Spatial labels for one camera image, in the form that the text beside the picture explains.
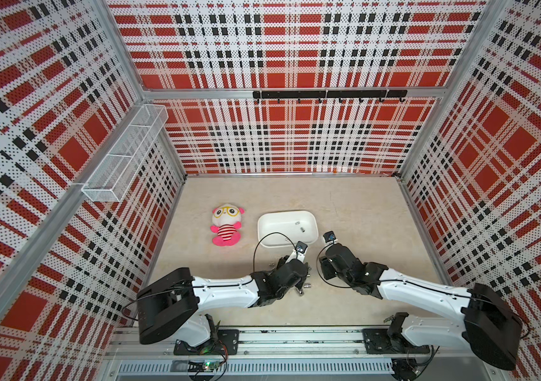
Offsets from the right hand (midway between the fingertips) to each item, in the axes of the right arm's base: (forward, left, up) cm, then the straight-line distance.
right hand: (327, 257), depth 85 cm
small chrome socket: (+16, +8, -8) cm, 20 cm away
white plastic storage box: (+18, +10, -8) cm, 22 cm away
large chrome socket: (-11, +10, -6) cm, 16 cm away
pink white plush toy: (+16, +40, 0) cm, 43 cm away
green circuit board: (-32, +38, -5) cm, 50 cm away
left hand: (-2, +9, 0) cm, 9 cm away
